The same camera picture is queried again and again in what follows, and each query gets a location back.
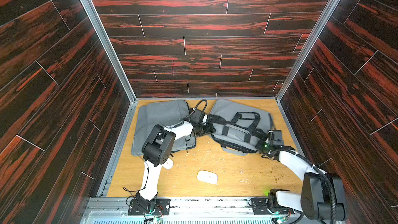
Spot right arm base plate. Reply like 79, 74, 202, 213
248, 198, 294, 215

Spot grey bag with straps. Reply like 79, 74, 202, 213
209, 99, 276, 156

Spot left aluminium corner post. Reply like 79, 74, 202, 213
80, 0, 137, 104

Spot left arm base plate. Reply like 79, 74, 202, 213
127, 198, 171, 216

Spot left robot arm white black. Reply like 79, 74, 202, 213
132, 100, 215, 214

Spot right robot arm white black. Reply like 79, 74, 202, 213
254, 129, 349, 224

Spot front aluminium rail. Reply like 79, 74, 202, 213
81, 197, 312, 224

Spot white mouse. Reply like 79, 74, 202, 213
197, 170, 218, 185
162, 158, 174, 170

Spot right aluminium corner post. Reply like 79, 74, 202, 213
276, 0, 341, 105

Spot aluminium corner post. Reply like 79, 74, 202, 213
80, 0, 137, 104
276, 0, 341, 105

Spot left grey laptop bag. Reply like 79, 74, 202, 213
131, 105, 197, 157

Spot grey laptop sleeve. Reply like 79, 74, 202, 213
145, 100, 189, 127

